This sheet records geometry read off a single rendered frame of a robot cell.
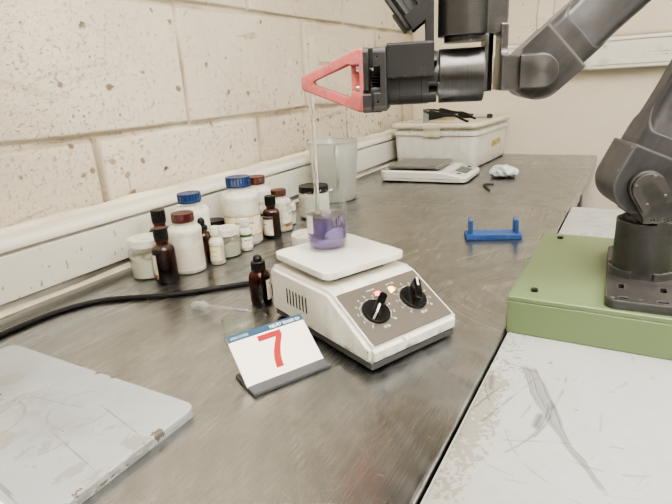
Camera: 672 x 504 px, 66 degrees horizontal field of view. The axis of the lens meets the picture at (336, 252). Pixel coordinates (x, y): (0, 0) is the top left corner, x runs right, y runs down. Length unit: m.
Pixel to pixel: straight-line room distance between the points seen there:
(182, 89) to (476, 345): 0.77
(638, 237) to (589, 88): 1.40
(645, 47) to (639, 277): 1.36
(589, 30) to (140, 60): 0.74
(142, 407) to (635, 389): 0.46
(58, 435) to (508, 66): 0.55
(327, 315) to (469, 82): 0.29
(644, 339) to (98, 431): 0.53
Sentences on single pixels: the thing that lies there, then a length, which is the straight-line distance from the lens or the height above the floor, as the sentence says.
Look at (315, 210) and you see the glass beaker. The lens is 0.63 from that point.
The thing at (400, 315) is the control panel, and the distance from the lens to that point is 0.58.
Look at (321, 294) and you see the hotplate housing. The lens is 0.58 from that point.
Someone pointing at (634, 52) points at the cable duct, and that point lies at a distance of 1.97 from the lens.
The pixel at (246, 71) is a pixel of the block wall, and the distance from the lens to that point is 1.27.
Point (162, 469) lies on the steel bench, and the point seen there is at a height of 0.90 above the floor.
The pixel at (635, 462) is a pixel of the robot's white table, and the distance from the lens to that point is 0.48.
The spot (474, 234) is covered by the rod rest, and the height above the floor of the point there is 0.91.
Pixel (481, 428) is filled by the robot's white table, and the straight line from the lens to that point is 0.48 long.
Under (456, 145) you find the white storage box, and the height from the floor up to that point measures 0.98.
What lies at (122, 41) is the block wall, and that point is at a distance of 1.03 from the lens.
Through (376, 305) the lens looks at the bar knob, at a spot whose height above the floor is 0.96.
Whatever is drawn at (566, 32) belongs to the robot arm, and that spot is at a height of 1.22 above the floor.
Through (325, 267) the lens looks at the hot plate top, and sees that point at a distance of 0.59.
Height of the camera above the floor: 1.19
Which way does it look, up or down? 18 degrees down
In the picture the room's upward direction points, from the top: 3 degrees counter-clockwise
